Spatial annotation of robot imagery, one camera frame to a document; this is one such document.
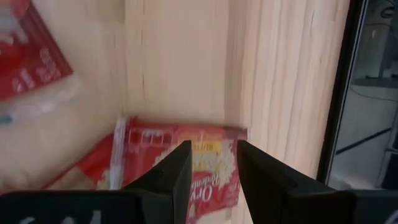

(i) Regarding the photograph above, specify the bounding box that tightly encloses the black aluminium table frame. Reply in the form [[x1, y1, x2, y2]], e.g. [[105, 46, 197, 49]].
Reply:
[[316, 0, 368, 189]]

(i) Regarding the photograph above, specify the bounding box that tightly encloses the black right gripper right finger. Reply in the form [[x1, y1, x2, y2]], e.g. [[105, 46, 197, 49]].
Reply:
[[236, 139, 356, 224]]

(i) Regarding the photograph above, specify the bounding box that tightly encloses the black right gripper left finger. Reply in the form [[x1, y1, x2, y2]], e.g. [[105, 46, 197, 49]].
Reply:
[[123, 139, 193, 224]]

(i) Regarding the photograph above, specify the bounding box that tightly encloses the red popcorn bag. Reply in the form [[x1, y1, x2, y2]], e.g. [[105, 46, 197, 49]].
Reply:
[[0, 0, 83, 127], [113, 116, 249, 224], [43, 133, 125, 191]]

